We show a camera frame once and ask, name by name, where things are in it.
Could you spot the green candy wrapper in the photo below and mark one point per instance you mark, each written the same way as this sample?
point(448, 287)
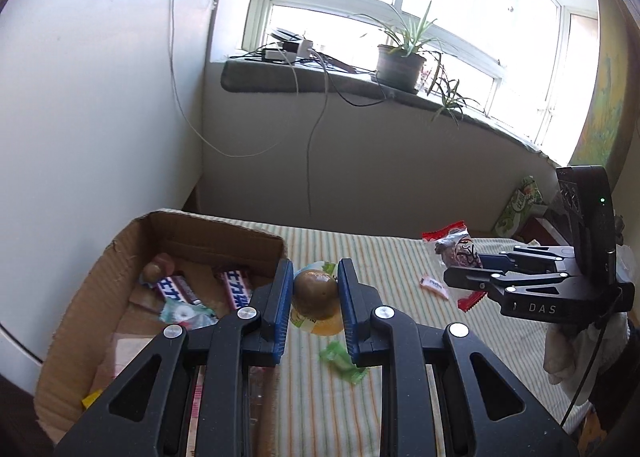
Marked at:
point(337, 357)

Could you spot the green gift bag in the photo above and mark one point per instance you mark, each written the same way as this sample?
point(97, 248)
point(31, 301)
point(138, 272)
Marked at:
point(518, 208)

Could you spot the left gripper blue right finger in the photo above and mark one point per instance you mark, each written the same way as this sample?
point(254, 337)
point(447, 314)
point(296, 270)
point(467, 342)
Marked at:
point(357, 301)

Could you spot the landscape wall painting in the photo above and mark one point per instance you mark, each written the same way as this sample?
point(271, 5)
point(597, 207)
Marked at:
point(605, 137)

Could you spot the potted spider plant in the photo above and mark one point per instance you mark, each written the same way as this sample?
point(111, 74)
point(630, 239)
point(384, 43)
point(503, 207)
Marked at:
point(412, 60)

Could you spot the white window frame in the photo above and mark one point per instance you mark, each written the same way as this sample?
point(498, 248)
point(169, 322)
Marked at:
point(527, 65)

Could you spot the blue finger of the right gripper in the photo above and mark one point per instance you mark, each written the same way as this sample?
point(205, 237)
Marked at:
point(517, 261)
point(488, 280)

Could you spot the short Snickers bar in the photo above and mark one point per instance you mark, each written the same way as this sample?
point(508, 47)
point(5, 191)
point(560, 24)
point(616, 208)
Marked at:
point(237, 286)

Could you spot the white power strip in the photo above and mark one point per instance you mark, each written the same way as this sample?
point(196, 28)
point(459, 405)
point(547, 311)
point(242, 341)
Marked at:
point(287, 47)

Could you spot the white lace cloth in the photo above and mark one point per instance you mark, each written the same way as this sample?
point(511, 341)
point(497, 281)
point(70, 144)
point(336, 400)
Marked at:
point(568, 355)

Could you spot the striped tablecloth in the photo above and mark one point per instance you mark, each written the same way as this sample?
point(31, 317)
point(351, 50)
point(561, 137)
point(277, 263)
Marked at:
point(431, 394)

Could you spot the long Snickers bar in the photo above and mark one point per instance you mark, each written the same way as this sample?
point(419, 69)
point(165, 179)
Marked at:
point(175, 287)

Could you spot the yellow candy packet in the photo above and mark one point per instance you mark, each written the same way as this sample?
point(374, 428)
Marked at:
point(88, 400)

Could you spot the pink biscuit packet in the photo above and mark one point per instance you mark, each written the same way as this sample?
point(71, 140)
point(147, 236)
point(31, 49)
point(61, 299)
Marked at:
point(431, 285)

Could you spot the small brown nut candy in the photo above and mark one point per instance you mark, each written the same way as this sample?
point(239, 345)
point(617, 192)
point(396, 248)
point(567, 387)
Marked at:
point(161, 266)

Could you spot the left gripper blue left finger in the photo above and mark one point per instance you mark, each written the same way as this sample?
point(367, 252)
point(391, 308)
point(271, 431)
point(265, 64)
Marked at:
point(274, 305)

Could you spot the large red date snack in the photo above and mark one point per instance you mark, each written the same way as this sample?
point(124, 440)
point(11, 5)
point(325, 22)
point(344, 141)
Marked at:
point(455, 247)

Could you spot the brown cardboard box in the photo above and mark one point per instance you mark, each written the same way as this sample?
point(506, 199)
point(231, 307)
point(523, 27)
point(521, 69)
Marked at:
point(111, 300)

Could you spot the green mint candy packet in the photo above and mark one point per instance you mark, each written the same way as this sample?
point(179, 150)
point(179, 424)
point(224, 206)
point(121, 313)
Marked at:
point(187, 315)

